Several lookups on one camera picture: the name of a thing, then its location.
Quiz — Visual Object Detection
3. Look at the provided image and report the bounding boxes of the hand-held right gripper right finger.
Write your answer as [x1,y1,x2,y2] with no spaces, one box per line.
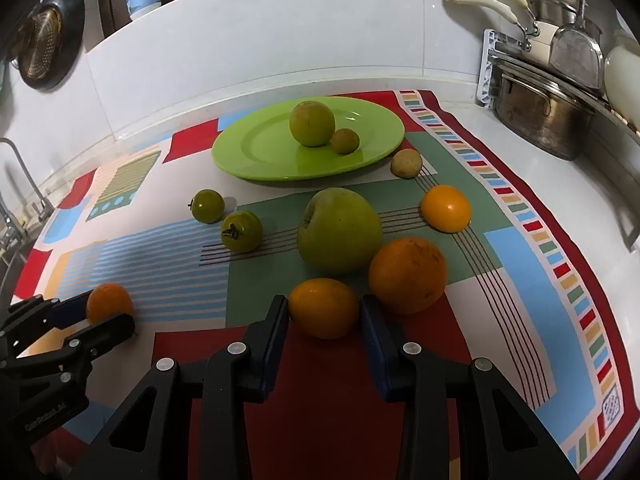
[360,294,581,480]

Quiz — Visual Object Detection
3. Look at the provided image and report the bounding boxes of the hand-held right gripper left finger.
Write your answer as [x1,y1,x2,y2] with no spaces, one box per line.
[67,295,291,480]

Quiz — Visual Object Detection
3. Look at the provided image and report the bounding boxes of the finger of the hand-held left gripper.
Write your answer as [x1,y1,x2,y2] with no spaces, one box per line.
[7,294,94,335]
[15,312,137,386]

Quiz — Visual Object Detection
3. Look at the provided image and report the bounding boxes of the small orange mandarin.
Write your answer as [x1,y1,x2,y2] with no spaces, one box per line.
[420,185,472,234]
[86,282,135,325]
[288,278,361,340]

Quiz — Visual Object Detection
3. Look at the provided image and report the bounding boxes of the large orange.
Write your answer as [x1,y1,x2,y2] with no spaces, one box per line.
[368,237,448,316]

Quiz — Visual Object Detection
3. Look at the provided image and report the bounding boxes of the large green apple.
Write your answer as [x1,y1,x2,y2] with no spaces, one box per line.
[297,187,384,276]

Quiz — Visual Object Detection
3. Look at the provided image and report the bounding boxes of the green tomato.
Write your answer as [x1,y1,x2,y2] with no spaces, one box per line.
[220,210,264,254]
[189,189,226,224]

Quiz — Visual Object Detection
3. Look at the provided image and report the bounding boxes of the small brown round fruit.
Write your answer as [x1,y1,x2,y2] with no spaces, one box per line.
[330,128,360,155]
[390,149,423,180]

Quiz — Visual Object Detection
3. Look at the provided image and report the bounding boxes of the green plate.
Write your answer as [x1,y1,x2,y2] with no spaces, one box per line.
[211,96,406,182]

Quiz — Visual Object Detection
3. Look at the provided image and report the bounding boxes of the colourful patterned table cloth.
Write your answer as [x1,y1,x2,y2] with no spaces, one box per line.
[12,90,628,480]

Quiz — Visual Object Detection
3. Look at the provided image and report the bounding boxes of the metal faucet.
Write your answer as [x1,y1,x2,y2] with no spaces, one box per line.
[0,137,55,223]

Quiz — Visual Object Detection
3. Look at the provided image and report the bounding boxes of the round yellow-green fruit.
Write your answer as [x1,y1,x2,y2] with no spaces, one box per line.
[289,100,336,148]

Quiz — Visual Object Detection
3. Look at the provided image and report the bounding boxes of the black pan with strainer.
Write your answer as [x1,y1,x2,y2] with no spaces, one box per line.
[17,0,85,92]

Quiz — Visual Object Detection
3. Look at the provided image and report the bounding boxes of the large steel pot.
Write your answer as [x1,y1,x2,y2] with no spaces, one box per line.
[495,67,597,161]

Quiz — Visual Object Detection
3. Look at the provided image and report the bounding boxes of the white metal kitchen rack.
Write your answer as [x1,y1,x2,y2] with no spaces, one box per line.
[477,29,640,136]

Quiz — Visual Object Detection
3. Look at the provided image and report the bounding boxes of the steel scoop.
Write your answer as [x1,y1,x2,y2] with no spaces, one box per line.
[549,0,604,92]

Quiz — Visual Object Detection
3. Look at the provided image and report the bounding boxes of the white ceramic pot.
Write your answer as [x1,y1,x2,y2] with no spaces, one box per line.
[604,30,640,111]

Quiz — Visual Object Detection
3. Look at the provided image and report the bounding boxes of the cream saucepan with cream handle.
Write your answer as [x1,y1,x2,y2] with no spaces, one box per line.
[442,0,562,68]

